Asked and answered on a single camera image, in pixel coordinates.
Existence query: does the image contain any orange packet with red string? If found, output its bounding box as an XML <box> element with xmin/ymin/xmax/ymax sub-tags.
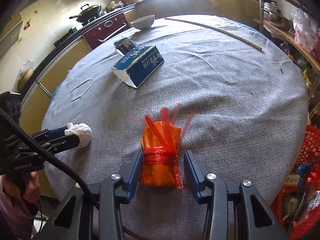
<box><xmin>139</xmin><ymin>103</ymin><xmax>194</xmax><ymax>190</ymax></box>

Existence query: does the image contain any white paper ball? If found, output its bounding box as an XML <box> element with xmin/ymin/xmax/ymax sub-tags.
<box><xmin>64</xmin><ymin>122</ymin><xmax>92</xmax><ymax>150</ymax></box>

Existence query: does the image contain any white orange medicine box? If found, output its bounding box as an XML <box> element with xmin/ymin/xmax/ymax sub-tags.
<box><xmin>284</xmin><ymin>174</ymin><xmax>300</xmax><ymax>186</ymax></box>

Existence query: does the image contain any black plastic bag bundle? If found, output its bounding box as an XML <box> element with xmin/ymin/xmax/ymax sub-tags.
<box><xmin>282</xmin><ymin>183</ymin><xmax>317</xmax><ymax>232</ymax></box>

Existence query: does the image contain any blue plastic bag ball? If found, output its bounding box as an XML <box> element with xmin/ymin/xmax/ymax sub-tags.
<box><xmin>295</xmin><ymin>164</ymin><xmax>314</xmax><ymax>190</ymax></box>

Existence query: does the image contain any left hand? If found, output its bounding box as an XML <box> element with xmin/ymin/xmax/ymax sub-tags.
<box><xmin>1</xmin><ymin>172</ymin><xmax>41</xmax><ymax>204</ymax></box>

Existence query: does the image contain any grey tablecloth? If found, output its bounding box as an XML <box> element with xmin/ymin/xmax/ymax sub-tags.
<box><xmin>41</xmin><ymin>14</ymin><xmax>309</xmax><ymax>238</ymax></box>

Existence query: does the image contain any clay pot on counter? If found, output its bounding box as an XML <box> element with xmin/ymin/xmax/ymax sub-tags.
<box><xmin>17</xmin><ymin>67</ymin><xmax>33</xmax><ymax>92</ymax></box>

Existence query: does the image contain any large blue carton box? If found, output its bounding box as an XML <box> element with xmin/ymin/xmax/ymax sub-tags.
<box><xmin>112</xmin><ymin>46</ymin><xmax>164</xmax><ymax>89</ymax></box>

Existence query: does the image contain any red plastic basket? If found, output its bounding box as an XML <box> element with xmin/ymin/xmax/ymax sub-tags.
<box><xmin>271</xmin><ymin>125</ymin><xmax>319</xmax><ymax>239</ymax></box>

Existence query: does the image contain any small blue white carton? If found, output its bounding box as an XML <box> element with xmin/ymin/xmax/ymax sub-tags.
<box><xmin>113</xmin><ymin>37</ymin><xmax>139</xmax><ymax>56</ymax></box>

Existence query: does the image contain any long bamboo stick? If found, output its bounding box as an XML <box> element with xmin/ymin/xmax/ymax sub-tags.
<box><xmin>164</xmin><ymin>17</ymin><xmax>263</xmax><ymax>52</ymax></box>

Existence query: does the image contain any dark red built-in oven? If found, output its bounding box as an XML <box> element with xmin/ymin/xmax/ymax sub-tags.
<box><xmin>82</xmin><ymin>13</ymin><xmax>130</xmax><ymax>50</ymax></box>

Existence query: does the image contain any white ceramic bowl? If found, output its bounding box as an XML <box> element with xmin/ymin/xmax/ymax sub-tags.
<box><xmin>130</xmin><ymin>15</ymin><xmax>155</xmax><ymax>30</ymax></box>

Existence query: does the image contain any black wok with lid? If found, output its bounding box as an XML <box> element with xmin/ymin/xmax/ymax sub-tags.
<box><xmin>69</xmin><ymin>4</ymin><xmax>101</xmax><ymax>23</ymax></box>

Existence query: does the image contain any pink plastic bag on rack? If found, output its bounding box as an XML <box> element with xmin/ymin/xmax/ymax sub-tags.
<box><xmin>291</xmin><ymin>8</ymin><xmax>318</xmax><ymax>53</ymax></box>

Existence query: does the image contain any metal storage rack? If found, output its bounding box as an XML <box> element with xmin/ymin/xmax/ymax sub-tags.
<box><xmin>257</xmin><ymin>0</ymin><xmax>319</xmax><ymax>102</ymax></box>

